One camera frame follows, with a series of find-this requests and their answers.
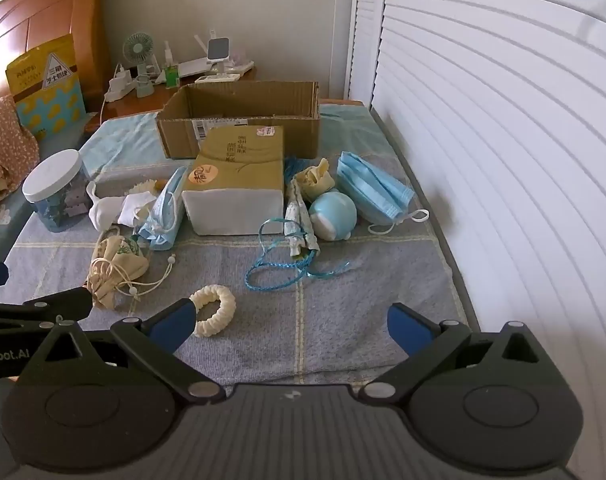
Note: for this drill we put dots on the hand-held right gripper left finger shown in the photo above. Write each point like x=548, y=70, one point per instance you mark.
x=175, y=322

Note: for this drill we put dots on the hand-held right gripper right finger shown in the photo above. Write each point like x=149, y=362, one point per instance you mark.
x=405, y=327

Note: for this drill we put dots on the cream scrunchie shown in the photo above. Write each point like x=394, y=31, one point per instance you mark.
x=225, y=305

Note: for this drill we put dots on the white cloth piece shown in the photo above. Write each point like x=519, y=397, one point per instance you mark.
x=108, y=209

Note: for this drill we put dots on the blue mask loops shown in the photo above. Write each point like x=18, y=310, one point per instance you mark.
x=160, y=215

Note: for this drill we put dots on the round blue plush toy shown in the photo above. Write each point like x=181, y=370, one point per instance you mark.
x=333, y=212

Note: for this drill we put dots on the small orange soft toy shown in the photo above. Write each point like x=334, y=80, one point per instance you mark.
x=159, y=185

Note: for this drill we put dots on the cream scalloped cloth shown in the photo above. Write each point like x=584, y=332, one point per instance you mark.
x=142, y=187

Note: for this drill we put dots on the stack of blue face masks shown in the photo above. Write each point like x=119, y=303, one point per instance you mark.
x=373, y=190

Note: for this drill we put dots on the gold tissue pack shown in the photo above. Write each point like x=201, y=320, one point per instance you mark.
x=233, y=175

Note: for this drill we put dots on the brown cardboard box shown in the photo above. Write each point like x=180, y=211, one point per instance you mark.
x=293, y=135

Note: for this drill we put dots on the clear jar with white lid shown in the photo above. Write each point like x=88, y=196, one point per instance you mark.
x=53, y=175

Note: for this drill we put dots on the brown floral cloth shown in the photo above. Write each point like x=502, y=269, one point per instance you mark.
x=8, y=140

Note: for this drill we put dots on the light blue towel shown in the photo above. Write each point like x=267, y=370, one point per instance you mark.
x=128, y=135

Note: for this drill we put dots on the yellow snack bag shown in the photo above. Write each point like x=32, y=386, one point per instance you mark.
x=45, y=85

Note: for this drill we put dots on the wide white louvered door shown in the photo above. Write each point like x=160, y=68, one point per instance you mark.
x=508, y=135

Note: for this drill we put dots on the wooden nightstand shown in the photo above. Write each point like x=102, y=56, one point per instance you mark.
x=148, y=102

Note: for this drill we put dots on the white power strip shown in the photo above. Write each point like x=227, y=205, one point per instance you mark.
x=119, y=87

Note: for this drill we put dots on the green spray bottle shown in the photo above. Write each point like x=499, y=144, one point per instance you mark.
x=171, y=75

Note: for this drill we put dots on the white remote control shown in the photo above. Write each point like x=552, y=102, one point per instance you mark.
x=218, y=78

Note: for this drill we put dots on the white router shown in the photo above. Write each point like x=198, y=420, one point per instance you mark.
x=198, y=67

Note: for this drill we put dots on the small green desk fan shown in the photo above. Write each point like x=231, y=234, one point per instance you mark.
x=138, y=47

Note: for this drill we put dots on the wooden headboard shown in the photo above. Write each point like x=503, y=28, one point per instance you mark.
x=43, y=5

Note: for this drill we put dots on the small screen on stand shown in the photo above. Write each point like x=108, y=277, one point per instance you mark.
x=215, y=50

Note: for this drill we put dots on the narrow white louvered door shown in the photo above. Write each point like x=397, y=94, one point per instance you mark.
x=365, y=25

